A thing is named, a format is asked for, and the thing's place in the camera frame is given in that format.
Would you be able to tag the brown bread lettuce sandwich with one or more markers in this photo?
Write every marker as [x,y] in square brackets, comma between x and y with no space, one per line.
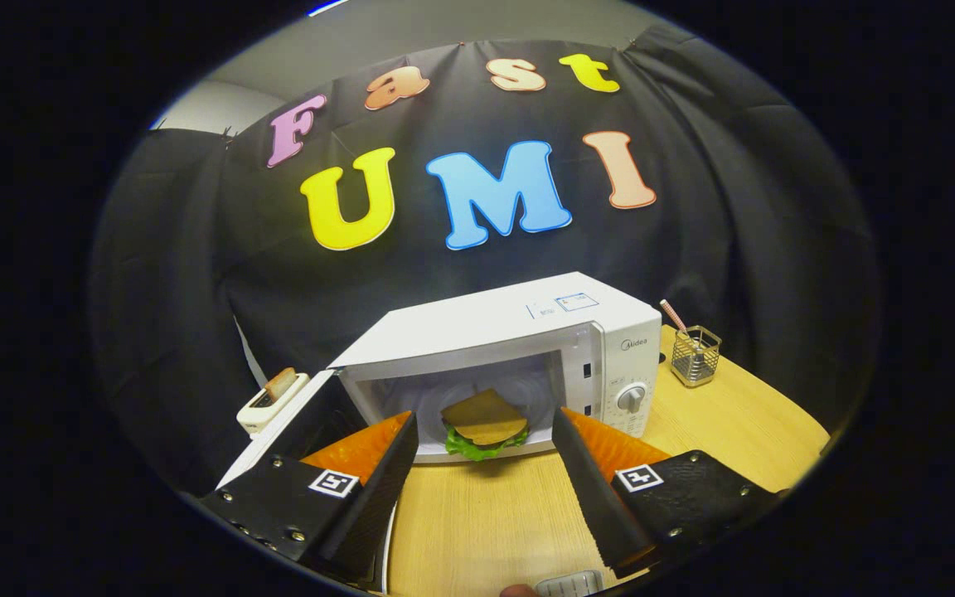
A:
[486,414]

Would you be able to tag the toast slice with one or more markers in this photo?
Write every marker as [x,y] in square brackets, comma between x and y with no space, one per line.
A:
[280,383]

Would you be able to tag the small white tray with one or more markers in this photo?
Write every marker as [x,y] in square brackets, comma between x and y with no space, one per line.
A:
[569,584]

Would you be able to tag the white microwave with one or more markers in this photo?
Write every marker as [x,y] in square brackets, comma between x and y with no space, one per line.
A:
[477,323]

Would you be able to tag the pink striped straw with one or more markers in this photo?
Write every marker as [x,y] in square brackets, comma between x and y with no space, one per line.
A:
[674,316]

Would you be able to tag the white toaster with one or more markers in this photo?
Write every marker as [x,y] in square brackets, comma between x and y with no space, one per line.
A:
[266,410]

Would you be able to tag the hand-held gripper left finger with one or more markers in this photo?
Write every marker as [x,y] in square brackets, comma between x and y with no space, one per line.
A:
[374,497]

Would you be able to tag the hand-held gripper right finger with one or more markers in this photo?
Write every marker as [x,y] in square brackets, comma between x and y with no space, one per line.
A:
[598,497]

